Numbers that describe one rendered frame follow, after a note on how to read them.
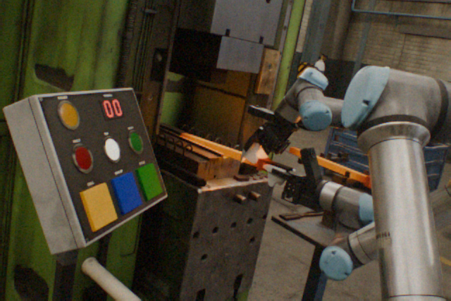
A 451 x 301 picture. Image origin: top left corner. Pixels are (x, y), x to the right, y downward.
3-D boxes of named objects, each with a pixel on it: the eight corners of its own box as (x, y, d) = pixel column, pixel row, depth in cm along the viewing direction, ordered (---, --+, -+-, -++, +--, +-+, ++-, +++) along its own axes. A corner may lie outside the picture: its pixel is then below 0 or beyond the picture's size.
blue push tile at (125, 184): (142, 204, 96) (132, 171, 96) (125, 214, 89) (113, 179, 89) (135, 205, 97) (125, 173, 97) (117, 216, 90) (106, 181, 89)
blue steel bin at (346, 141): (436, 202, 520) (453, 144, 506) (406, 210, 466) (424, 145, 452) (350, 169, 605) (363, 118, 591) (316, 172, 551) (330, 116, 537)
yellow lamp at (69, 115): (82, 128, 84) (85, 106, 83) (59, 128, 80) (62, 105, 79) (74, 124, 86) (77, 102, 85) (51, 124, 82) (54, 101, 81)
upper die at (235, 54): (258, 73, 145) (264, 44, 143) (215, 68, 130) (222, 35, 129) (175, 53, 172) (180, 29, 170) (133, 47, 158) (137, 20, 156)
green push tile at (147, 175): (163, 192, 105) (153, 162, 105) (148, 200, 98) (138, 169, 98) (156, 193, 106) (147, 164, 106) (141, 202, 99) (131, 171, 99)
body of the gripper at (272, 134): (265, 157, 129) (289, 127, 124) (249, 136, 134) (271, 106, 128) (280, 156, 135) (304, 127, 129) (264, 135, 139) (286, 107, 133)
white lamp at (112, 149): (124, 161, 93) (127, 141, 93) (104, 162, 90) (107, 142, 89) (115, 156, 95) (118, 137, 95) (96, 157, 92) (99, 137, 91)
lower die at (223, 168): (237, 176, 152) (242, 152, 150) (195, 182, 137) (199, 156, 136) (161, 141, 179) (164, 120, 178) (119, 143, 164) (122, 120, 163)
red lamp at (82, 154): (96, 170, 84) (99, 149, 83) (74, 173, 81) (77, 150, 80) (88, 166, 86) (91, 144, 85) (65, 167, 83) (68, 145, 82)
